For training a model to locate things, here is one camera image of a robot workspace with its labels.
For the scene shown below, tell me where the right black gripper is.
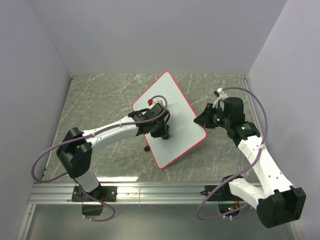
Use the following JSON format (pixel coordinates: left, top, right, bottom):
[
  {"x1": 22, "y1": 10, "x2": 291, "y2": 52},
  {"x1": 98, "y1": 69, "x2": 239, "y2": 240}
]
[{"x1": 193, "y1": 103, "x2": 231, "y2": 129}]

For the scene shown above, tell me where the pink framed whiteboard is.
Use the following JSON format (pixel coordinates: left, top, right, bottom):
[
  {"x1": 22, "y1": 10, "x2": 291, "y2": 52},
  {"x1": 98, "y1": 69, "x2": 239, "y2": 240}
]
[{"x1": 132, "y1": 71, "x2": 208, "y2": 169}]

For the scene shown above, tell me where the blue whiteboard eraser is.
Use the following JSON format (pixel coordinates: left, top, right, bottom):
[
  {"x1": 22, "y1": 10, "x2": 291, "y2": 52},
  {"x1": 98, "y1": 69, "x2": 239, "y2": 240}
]
[{"x1": 161, "y1": 124, "x2": 170, "y2": 140}]

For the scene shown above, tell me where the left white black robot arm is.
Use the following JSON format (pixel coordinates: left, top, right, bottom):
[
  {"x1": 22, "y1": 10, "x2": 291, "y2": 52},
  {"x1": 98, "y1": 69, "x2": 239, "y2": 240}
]
[{"x1": 56, "y1": 103, "x2": 171, "y2": 201}]

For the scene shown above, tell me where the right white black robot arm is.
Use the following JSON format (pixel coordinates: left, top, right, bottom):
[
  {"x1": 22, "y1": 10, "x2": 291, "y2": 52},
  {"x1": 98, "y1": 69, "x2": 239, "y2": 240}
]
[{"x1": 193, "y1": 97, "x2": 306, "y2": 228}]

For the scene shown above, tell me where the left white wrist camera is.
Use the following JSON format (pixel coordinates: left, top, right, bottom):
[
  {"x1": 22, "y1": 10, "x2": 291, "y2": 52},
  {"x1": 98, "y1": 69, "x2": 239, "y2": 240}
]
[{"x1": 147, "y1": 98, "x2": 165, "y2": 106}]

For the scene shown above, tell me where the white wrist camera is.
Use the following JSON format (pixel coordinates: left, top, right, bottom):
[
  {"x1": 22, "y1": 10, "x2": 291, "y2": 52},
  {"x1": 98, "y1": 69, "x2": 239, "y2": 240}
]
[
  {"x1": 212, "y1": 88, "x2": 228, "y2": 108},
  {"x1": 147, "y1": 98, "x2": 165, "y2": 106}
]

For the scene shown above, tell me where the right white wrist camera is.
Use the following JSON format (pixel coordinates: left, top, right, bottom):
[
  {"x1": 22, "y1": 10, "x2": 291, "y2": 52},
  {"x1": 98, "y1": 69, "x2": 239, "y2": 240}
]
[{"x1": 212, "y1": 88, "x2": 228, "y2": 108}]

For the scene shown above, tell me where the aluminium right side rail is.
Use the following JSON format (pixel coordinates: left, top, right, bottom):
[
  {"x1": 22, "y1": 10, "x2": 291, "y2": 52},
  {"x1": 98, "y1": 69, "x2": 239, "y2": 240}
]
[{"x1": 241, "y1": 75, "x2": 260, "y2": 127}]

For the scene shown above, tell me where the aluminium mounting rail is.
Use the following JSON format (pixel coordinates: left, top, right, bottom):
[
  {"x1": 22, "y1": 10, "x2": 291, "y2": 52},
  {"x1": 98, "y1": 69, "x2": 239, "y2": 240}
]
[{"x1": 27, "y1": 182, "x2": 218, "y2": 205}]

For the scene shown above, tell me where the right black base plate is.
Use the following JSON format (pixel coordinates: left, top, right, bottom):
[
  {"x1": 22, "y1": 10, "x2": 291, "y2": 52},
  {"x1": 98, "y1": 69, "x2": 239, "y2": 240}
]
[{"x1": 204, "y1": 184, "x2": 226, "y2": 202}]

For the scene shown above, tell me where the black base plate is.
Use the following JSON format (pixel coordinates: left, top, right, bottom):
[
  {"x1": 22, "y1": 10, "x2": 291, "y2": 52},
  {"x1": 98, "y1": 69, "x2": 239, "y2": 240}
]
[
  {"x1": 204, "y1": 184, "x2": 226, "y2": 202},
  {"x1": 71, "y1": 185, "x2": 117, "y2": 202}
]

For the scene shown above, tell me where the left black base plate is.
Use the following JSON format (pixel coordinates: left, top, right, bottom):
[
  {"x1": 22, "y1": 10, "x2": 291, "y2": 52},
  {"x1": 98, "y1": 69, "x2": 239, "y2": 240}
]
[{"x1": 71, "y1": 185, "x2": 117, "y2": 202}]

